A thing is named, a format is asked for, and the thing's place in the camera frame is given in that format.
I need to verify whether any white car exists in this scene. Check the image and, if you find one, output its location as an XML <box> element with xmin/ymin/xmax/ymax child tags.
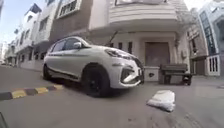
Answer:
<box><xmin>42</xmin><ymin>35</ymin><xmax>146</xmax><ymax>98</ymax></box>

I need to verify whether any white box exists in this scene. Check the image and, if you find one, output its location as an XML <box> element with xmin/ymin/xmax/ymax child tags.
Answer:
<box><xmin>143</xmin><ymin>65</ymin><xmax>161</xmax><ymax>83</ymax></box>

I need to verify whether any grey asphalt road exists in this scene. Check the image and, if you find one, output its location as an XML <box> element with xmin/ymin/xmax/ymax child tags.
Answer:
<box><xmin>0</xmin><ymin>64</ymin><xmax>224</xmax><ymax>128</ymax></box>

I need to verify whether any beige and brown building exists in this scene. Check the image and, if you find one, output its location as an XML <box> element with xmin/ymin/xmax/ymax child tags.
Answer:
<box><xmin>49</xmin><ymin>0</ymin><xmax>191</xmax><ymax>83</ymax></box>

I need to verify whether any dark bench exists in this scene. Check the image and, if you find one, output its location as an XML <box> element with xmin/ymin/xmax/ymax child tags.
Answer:
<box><xmin>159</xmin><ymin>63</ymin><xmax>194</xmax><ymax>86</ymax></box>

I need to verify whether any white bag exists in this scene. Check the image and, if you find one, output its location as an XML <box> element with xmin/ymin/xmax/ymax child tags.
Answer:
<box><xmin>145</xmin><ymin>89</ymin><xmax>177</xmax><ymax>113</ymax></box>

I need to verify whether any yellow and black speed bump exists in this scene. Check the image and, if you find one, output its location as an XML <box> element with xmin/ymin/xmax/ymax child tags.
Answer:
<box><xmin>0</xmin><ymin>83</ymin><xmax>65</xmax><ymax>102</ymax></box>

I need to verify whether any row of white buildings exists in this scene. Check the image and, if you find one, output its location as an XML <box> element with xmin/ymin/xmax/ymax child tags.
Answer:
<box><xmin>3</xmin><ymin>0</ymin><xmax>61</xmax><ymax>72</ymax></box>

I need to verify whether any white building with blue glass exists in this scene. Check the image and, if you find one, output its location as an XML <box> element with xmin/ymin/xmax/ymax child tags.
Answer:
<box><xmin>186</xmin><ymin>0</ymin><xmax>224</xmax><ymax>78</ymax></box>

